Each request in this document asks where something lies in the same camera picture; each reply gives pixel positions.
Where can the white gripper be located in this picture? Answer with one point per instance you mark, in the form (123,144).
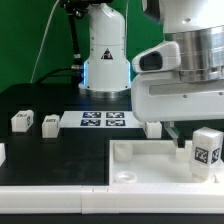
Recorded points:
(163,97)

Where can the white square table top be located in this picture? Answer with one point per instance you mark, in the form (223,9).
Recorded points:
(151,162)

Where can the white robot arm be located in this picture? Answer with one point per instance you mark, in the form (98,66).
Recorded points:
(182,78)

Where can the white U-shaped obstacle fence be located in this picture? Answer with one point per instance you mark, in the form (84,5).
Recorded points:
(118,198)

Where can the white marker sheet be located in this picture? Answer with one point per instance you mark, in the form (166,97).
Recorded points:
(99,119)

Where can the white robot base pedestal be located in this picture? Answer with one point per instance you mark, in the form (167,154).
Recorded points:
(107,70)

